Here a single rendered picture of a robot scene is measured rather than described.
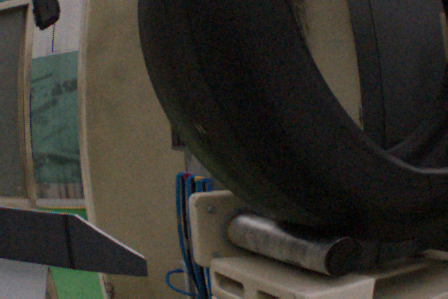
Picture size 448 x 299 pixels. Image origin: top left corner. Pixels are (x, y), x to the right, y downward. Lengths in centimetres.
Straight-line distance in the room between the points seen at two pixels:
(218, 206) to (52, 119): 881
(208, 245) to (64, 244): 114
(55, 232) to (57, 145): 993
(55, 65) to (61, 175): 106
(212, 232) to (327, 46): 28
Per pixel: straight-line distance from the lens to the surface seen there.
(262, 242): 127
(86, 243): 26
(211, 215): 139
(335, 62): 146
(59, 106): 1018
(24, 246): 26
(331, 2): 147
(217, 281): 140
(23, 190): 178
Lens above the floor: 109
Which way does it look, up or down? 3 degrees down
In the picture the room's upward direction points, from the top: 3 degrees counter-clockwise
